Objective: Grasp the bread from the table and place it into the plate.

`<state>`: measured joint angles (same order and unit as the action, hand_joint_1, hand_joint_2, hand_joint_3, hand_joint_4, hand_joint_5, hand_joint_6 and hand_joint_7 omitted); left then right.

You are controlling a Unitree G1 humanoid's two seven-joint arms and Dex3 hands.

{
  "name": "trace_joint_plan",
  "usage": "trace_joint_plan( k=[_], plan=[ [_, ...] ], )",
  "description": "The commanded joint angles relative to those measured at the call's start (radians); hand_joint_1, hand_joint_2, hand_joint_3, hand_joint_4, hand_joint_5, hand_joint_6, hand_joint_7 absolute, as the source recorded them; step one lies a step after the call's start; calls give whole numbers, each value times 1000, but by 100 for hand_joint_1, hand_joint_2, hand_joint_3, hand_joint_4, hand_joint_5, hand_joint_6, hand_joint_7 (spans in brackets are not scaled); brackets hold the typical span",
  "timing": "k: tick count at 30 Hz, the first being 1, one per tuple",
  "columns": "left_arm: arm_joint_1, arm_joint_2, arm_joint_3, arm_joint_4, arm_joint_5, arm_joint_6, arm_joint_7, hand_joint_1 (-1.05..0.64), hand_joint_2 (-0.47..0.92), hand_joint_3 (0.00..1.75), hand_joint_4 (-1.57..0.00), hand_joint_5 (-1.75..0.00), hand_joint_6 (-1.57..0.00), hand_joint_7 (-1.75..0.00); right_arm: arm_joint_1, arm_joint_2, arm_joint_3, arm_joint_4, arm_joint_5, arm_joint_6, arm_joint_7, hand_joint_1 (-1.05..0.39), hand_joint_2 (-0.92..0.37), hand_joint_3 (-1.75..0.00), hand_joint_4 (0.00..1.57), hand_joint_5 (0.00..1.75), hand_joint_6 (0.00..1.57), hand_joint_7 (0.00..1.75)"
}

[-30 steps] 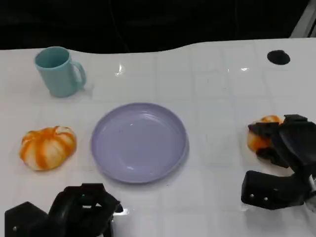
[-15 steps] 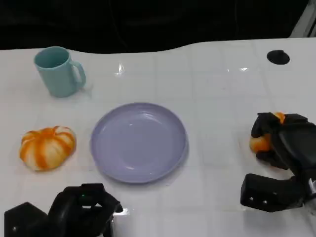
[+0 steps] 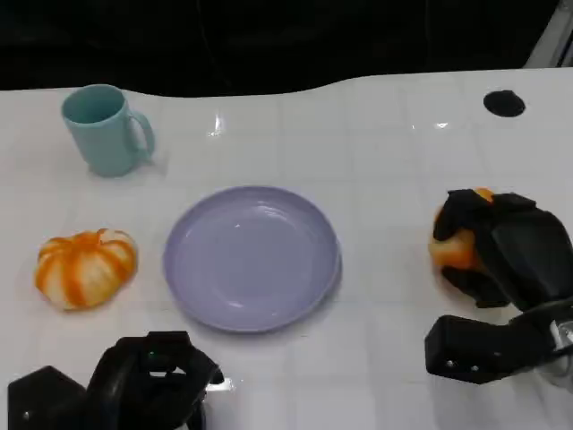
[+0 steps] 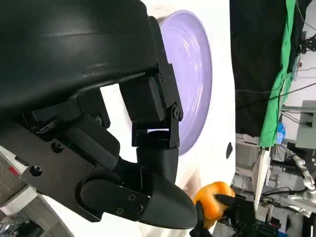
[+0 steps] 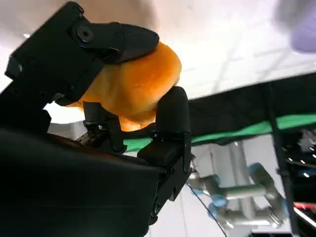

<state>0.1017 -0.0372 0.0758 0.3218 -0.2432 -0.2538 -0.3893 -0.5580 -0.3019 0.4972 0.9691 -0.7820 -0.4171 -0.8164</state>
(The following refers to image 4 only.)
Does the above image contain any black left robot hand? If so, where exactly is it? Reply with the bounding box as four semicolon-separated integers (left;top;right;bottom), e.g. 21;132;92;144
0;0;198;231

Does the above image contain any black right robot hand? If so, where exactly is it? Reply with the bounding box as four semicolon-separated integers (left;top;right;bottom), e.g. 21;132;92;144
189;194;256;237

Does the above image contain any orange and white bread roll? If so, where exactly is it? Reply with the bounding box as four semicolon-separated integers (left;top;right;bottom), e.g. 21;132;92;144
194;181;236;230

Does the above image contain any green cloth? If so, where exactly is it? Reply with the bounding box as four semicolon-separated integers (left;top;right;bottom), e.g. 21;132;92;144
258;0;301;149

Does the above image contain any grey background machine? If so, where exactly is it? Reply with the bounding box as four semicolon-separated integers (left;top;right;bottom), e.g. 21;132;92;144
281;100;316;150

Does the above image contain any lilac plate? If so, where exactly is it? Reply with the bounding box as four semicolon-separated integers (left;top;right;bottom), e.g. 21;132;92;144
159;9;213;157

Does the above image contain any black backdrop cloth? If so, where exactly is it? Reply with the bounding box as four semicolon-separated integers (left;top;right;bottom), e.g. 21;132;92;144
229;0;307;138

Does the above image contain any black cable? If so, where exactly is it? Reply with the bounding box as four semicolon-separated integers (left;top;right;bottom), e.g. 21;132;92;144
236;83;316;111

